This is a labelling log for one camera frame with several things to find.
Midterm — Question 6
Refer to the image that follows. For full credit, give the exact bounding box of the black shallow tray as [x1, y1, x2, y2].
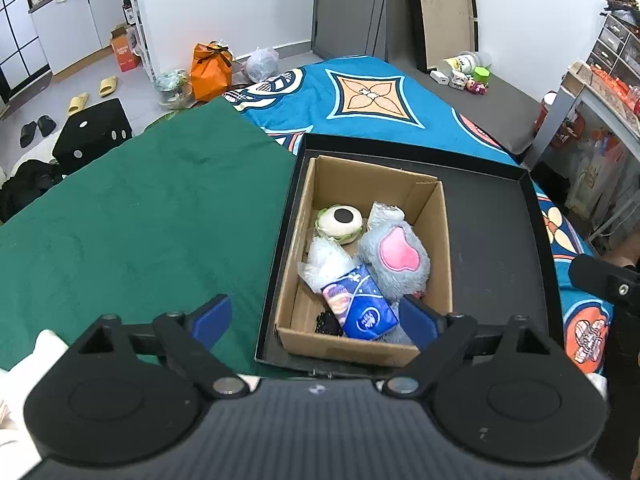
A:
[254, 132, 568, 376]

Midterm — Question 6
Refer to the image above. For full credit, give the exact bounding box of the black clothing pile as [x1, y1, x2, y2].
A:
[0, 159, 65, 223]

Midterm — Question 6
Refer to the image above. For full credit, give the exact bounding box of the clear crumpled plastic bag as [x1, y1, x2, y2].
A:
[367, 201, 407, 233]

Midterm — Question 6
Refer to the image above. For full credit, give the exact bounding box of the red bottle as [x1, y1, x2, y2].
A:
[536, 91, 558, 133]

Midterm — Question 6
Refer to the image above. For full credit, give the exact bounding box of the black framed glass door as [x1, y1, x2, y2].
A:
[0, 0, 53, 106]

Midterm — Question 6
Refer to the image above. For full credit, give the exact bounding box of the white cloth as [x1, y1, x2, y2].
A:
[0, 329, 71, 480]

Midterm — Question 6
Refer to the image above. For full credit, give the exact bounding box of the grey drawer organiser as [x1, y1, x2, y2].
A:
[586, 12, 632, 81]

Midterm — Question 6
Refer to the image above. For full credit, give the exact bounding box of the grey mat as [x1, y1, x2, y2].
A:
[390, 57, 548, 156]

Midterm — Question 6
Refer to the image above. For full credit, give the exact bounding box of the orange cardboard box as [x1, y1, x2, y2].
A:
[110, 25, 142, 72]

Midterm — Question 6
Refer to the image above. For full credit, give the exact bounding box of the blue tissue packet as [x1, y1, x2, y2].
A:
[320, 265, 401, 340]

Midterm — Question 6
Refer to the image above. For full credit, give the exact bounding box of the black dice stool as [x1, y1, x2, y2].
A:
[52, 98, 133, 167]

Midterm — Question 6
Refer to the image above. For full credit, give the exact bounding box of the orange gift bag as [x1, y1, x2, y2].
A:
[190, 42, 234, 102]

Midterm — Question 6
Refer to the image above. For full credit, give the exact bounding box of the clear container with greens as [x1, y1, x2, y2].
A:
[154, 69, 194, 110]

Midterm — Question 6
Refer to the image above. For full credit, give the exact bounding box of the green cloth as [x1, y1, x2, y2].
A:
[0, 96, 301, 378]

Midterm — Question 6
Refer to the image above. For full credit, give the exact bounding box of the white narrow rack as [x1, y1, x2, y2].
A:
[120, 0, 157, 83]

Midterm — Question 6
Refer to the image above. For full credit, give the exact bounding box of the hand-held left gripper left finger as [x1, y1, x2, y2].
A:
[75, 294, 251, 401]

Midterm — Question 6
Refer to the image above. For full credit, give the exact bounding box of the white plastic bag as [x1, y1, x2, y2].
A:
[297, 236, 357, 293]
[245, 46, 280, 83]

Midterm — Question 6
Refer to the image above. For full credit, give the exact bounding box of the brown cardboard box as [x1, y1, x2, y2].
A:
[274, 155, 454, 368]

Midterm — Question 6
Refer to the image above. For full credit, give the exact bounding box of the white green round plush toy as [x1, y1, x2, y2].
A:
[315, 203, 364, 246]

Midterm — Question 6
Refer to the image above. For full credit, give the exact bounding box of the white tied plastic bag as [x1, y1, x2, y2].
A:
[245, 46, 280, 83]

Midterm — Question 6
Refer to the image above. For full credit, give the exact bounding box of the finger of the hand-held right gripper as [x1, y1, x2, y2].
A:
[568, 254, 640, 311]

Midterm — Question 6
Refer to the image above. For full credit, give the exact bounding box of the grey table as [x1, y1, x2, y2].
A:
[522, 60, 640, 171]

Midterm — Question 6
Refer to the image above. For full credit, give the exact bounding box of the blue printed blanket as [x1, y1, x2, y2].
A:
[224, 54, 613, 376]

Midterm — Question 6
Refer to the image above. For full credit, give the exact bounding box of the black mesh puff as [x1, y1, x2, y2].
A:
[316, 310, 345, 337]

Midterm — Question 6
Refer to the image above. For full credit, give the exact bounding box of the black framed brown board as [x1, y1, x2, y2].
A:
[404, 0, 481, 73]

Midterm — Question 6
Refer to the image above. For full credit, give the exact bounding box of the white cabinet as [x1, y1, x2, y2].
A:
[27, 0, 133, 78]

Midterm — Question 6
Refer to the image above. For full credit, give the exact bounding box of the grey pink plush toy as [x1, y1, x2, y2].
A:
[357, 222, 432, 346]

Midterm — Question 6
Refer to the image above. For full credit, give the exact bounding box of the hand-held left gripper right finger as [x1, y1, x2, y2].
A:
[385, 294, 563, 401]

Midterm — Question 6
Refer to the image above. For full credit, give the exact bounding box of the grey panel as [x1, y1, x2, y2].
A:
[311, 0, 388, 61]

